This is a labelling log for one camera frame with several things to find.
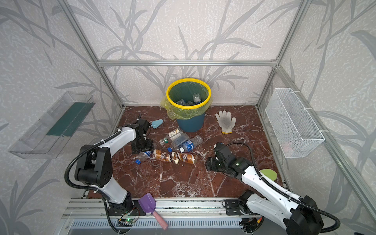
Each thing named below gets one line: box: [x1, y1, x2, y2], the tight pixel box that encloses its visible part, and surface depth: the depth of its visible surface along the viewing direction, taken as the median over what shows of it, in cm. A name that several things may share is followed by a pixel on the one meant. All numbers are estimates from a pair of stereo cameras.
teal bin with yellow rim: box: [161, 77, 212, 133], surface depth 96 cm
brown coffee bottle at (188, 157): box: [171, 151, 199, 165], surface depth 89 cm
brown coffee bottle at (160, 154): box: [153, 148, 172, 163], surface depth 89 cm
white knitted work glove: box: [214, 110, 237, 134], surface depth 113 cm
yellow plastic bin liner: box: [160, 94, 213, 120], surface depth 86 cm
